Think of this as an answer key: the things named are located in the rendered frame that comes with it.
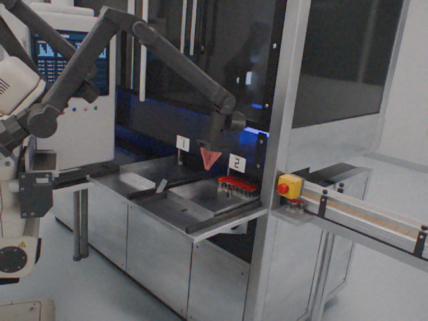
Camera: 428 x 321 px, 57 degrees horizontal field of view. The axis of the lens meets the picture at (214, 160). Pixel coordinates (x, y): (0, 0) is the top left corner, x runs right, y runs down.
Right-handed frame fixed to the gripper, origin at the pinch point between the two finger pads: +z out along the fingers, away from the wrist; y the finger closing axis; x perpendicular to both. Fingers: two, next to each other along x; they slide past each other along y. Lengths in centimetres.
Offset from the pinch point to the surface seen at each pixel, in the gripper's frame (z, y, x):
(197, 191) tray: 15.6, 17.3, 17.3
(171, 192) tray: 15.5, 2.3, 17.3
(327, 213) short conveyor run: 9, 38, -31
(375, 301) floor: 79, 155, -29
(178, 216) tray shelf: 20.0, -4.9, 4.0
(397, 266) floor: 69, 210, -23
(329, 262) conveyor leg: 30, 47, -34
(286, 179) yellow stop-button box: -0.8, 24.9, -18.0
